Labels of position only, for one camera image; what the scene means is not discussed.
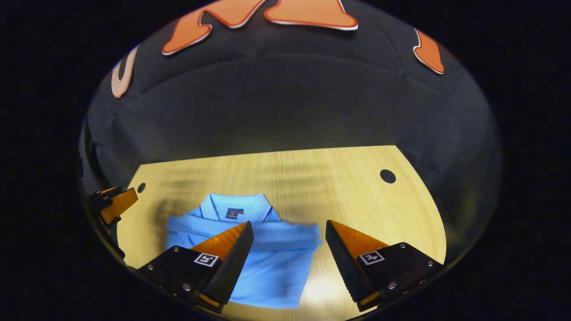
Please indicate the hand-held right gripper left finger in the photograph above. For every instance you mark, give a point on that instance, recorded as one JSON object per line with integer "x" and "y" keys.
{"x": 234, "y": 261}

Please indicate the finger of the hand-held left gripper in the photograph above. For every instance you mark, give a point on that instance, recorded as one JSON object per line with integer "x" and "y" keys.
{"x": 117, "y": 205}

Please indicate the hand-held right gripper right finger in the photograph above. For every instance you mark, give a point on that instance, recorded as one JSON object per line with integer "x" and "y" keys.
{"x": 343, "y": 261}

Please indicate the light blue T-shirt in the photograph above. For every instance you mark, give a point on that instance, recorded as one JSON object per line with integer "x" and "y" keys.
{"x": 276, "y": 263}

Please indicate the black backdrop cloth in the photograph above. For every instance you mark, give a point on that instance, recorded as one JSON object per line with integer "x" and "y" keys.
{"x": 285, "y": 98}

